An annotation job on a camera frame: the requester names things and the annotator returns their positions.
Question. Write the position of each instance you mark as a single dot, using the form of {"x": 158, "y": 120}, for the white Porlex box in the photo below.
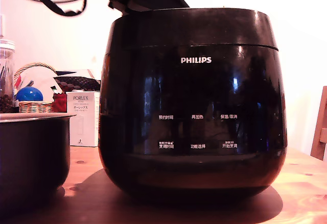
{"x": 83, "y": 122}

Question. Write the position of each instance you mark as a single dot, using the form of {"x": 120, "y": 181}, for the wooden chair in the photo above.
{"x": 320, "y": 132}

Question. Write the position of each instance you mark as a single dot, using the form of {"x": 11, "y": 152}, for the black rice cooker body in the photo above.
{"x": 194, "y": 122}

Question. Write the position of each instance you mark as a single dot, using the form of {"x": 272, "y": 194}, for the black inner cooking pot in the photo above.
{"x": 33, "y": 157}

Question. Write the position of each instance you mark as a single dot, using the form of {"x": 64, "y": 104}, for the clear jar of brown pellets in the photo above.
{"x": 5, "y": 81}

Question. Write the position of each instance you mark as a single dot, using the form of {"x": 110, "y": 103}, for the black rice cooker lid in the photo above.
{"x": 194, "y": 27}

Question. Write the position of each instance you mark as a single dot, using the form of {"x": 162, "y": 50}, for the small green white packet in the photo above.
{"x": 54, "y": 89}

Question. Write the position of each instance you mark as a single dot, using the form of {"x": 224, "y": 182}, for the blue ball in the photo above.
{"x": 29, "y": 94}

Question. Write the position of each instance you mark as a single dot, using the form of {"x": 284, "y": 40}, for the white jar lid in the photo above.
{"x": 6, "y": 44}

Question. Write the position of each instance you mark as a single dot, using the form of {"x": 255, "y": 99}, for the red glass goblet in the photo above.
{"x": 60, "y": 104}

